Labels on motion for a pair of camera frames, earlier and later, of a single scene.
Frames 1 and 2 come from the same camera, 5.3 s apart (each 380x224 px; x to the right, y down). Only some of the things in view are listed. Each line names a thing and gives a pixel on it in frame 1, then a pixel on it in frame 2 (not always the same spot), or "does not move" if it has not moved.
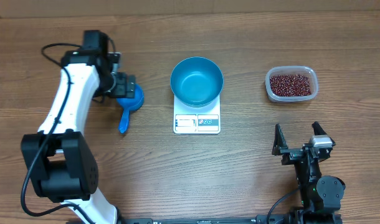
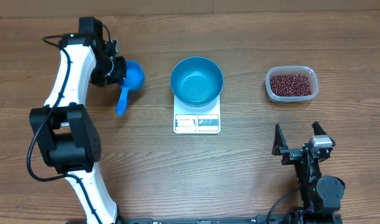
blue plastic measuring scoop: [129, 104] → [134, 79]
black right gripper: [281, 147] does not move
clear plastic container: [291, 83] does not move
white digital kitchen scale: [202, 120] does not move
